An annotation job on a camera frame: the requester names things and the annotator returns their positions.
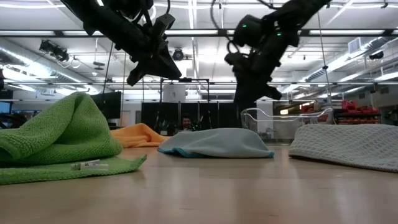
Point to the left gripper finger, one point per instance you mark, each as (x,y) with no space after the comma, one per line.
(140,74)
(168,70)

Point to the black partition panels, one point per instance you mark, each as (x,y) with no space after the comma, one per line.
(168,113)

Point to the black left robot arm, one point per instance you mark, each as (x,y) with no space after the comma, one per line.
(102,21)

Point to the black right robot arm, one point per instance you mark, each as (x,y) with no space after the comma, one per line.
(289,15)

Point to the blue microfiber towel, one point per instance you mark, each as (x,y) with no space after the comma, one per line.
(217,143)

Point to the silver ventilation duct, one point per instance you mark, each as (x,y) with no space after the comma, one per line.
(28,67)
(351,62)

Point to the orange microfiber towel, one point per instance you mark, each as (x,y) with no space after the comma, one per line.
(136,135)

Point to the green microfiber towel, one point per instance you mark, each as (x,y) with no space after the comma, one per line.
(62,137)

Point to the black monitor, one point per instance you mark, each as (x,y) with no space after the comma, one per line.
(109,104)

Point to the white box appliance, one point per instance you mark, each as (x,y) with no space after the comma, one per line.
(174,93)

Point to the black ceiling-mounted device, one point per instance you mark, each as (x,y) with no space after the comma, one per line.
(54,49)

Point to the black overhead beam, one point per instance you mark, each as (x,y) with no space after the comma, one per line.
(199,32)

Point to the round black ceiling fixture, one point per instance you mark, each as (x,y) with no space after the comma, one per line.
(178,55)

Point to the clear plastic bin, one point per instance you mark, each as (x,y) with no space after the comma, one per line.
(280,116)

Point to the red storage bins shelf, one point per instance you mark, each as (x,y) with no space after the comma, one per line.
(357,112)

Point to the grey microfiber towel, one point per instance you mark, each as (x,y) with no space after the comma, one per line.
(348,143)

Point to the person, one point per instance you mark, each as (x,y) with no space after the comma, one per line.
(186,123)

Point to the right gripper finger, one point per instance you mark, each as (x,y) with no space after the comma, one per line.
(244,96)
(270,91)

